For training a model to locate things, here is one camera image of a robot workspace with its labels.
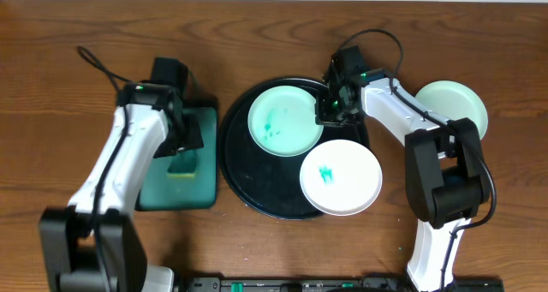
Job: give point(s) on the round black tray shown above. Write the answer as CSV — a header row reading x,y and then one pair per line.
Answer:
x,y
267,183

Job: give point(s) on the rectangular black water tray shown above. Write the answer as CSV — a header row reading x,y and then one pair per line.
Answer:
x,y
162,193

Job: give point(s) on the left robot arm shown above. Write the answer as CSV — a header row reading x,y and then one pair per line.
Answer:
x,y
91,244

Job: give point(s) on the mint plate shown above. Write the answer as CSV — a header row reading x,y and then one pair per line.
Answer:
x,y
282,121
456,101

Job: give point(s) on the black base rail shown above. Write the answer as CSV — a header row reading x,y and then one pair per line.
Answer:
x,y
215,284

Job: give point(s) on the white plate with stain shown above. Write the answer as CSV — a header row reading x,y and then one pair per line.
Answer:
x,y
341,177

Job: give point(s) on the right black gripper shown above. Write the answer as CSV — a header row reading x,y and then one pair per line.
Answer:
x,y
327,112

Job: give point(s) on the green yellow sponge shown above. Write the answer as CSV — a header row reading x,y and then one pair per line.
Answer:
x,y
183,165

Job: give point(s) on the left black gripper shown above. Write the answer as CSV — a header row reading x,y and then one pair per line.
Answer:
x,y
188,136

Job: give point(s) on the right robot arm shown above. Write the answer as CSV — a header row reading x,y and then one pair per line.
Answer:
x,y
448,184

